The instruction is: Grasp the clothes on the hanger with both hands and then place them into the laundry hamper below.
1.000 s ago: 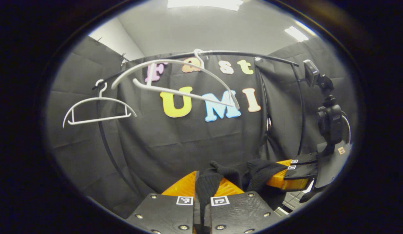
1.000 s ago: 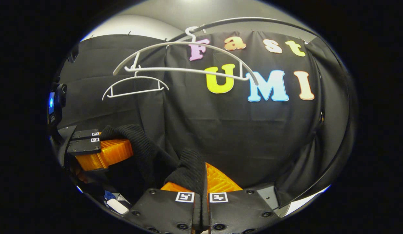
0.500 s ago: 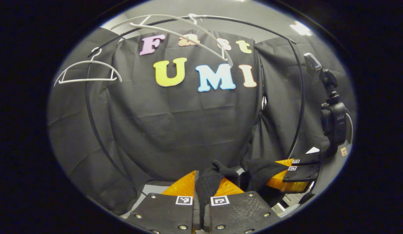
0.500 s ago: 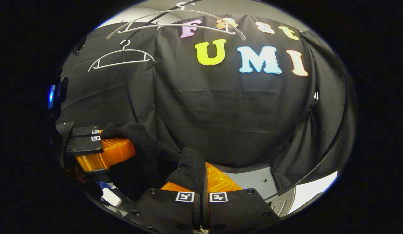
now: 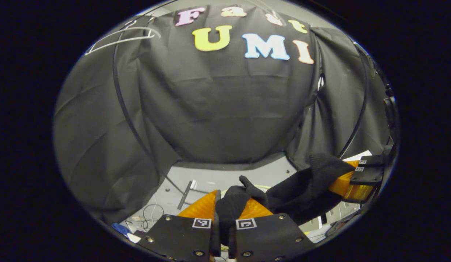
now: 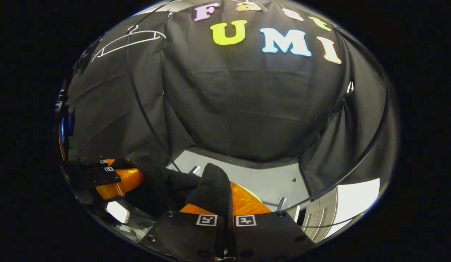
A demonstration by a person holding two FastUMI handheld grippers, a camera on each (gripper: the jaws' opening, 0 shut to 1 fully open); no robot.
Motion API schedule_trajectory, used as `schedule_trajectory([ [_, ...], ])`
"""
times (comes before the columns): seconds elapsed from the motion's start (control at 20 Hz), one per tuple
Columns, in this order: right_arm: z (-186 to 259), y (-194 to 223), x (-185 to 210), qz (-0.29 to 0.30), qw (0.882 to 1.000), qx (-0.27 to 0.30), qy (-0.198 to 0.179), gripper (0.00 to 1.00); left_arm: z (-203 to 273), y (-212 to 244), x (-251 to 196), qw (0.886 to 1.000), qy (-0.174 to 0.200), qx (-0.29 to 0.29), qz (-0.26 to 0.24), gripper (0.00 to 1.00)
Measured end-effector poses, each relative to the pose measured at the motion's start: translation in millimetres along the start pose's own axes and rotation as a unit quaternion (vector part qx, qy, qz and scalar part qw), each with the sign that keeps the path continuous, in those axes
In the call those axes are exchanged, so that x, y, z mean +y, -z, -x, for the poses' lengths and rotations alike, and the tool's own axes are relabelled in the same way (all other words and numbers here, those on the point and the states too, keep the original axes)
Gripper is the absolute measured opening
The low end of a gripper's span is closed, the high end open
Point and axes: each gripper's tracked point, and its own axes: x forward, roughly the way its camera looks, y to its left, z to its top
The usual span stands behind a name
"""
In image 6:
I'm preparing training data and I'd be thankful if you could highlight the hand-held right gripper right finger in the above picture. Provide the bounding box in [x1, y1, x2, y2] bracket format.
[231, 181, 317, 262]

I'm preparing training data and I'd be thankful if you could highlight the white flat panel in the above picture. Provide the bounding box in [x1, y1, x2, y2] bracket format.
[335, 178, 381, 239]

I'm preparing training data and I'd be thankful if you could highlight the white plastic clothes hanger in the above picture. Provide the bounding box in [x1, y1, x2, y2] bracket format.
[91, 25, 167, 63]

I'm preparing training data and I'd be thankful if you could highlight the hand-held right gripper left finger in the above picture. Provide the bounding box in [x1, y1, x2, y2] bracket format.
[140, 203, 221, 262]

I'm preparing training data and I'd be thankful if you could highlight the black backdrop cloth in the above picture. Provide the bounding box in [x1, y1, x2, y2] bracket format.
[63, 0, 399, 186]

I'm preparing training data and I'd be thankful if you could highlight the black jacket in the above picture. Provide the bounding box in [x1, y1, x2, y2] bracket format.
[112, 155, 235, 255]

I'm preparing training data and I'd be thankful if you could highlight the black metal clothes rack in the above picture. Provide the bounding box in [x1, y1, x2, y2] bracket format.
[125, 0, 390, 230]

